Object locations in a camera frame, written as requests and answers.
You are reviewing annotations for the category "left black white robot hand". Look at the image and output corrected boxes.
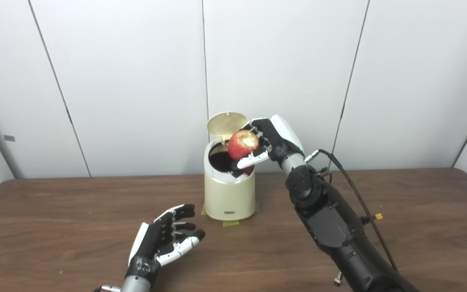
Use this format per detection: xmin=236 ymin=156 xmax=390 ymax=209
xmin=126 ymin=204 xmax=206 ymax=280

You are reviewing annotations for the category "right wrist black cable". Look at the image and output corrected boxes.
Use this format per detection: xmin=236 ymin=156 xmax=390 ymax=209
xmin=304 ymin=149 xmax=398 ymax=272

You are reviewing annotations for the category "cream-colored cylindrical bin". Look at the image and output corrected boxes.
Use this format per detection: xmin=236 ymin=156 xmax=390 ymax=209
xmin=204 ymin=138 xmax=257 ymax=221

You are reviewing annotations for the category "cream round bin lid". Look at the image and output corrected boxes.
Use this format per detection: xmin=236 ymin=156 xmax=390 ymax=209
xmin=207 ymin=112 xmax=248 ymax=142

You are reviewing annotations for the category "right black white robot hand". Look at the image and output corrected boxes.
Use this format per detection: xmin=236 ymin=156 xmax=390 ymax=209
xmin=231 ymin=115 xmax=305 ymax=171

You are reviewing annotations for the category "red apple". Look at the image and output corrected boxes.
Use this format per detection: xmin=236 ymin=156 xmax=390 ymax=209
xmin=228 ymin=129 xmax=260 ymax=176

